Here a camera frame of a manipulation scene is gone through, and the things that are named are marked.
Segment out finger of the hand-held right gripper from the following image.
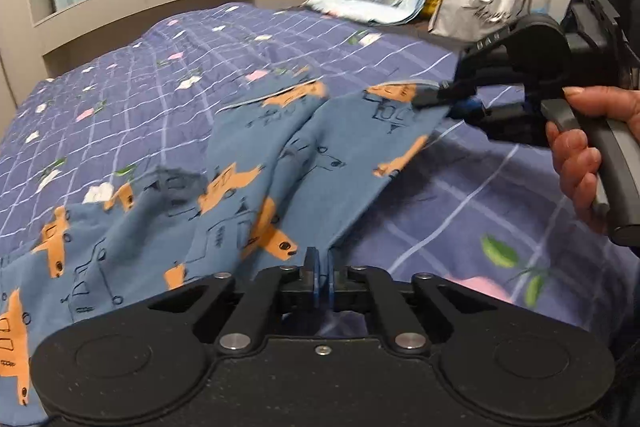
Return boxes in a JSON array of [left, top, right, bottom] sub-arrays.
[[447, 98, 488, 134], [414, 79, 473, 108]]

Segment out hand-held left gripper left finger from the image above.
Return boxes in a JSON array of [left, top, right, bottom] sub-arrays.
[[147, 247, 321, 355]]

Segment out purple checked floral blanket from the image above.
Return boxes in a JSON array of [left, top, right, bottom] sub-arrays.
[[0, 2, 640, 427]]

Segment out blue pants with orange print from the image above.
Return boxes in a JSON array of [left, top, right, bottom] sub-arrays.
[[0, 79, 451, 423]]

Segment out light blue cloth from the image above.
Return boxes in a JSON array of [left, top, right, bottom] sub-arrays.
[[305, 0, 441, 26]]

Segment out person's right hand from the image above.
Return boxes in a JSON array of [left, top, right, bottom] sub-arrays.
[[545, 86, 640, 235]]

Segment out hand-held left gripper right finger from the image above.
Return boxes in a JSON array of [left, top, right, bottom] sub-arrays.
[[326, 252, 482, 355]]

